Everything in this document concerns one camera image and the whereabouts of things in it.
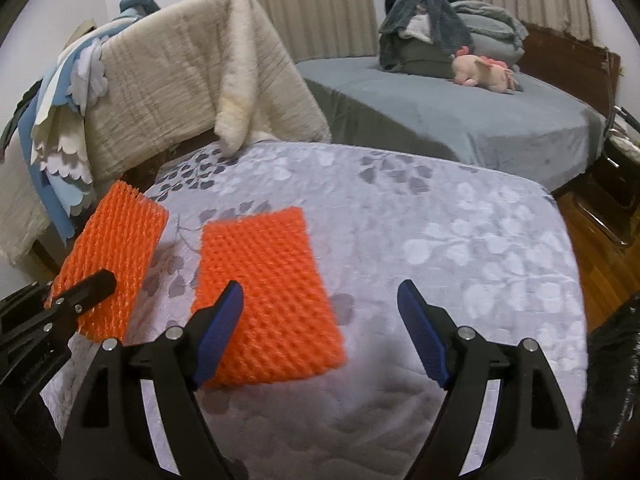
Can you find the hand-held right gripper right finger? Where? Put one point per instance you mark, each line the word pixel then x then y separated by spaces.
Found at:
pixel 425 335

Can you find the pink plush toy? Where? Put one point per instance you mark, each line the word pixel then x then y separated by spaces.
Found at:
pixel 482 74

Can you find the grey chair cushion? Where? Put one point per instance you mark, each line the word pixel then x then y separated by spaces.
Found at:
pixel 627 141

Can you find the folded grey duvet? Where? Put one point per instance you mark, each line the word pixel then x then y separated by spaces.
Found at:
pixel 490 30

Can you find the beige quilted blanket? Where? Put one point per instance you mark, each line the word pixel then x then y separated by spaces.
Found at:
pixel 165 75

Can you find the floral quilted mattress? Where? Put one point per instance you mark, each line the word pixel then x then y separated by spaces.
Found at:
pixel 425 240

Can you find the trash bin with black bag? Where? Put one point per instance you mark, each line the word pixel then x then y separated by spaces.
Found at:
pixel 612 385

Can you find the blue white cloth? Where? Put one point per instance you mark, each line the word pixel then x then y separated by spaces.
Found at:
pixel 55 110

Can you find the black chrome chair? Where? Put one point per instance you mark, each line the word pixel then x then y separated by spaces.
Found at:
pixel 617 195

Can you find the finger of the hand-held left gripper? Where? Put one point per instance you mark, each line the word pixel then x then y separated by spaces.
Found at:
pixel 20 302
pixel 92 287

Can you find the dark olive pillow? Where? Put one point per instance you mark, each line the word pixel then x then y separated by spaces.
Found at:
pixel 425 60

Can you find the dark wooden headboard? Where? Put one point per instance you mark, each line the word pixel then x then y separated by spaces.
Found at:
pixel 565 55

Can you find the orange foam net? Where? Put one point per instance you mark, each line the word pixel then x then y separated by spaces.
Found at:
pixel 115 240
pixel 265 285

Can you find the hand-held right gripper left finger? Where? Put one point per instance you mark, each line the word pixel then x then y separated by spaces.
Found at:
pixel 217 335

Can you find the dark grey fleece blanket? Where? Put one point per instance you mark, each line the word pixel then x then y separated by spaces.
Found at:
pixel 435 15

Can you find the bed with grey sheet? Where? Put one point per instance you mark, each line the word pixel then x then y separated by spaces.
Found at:
pixel 450 120

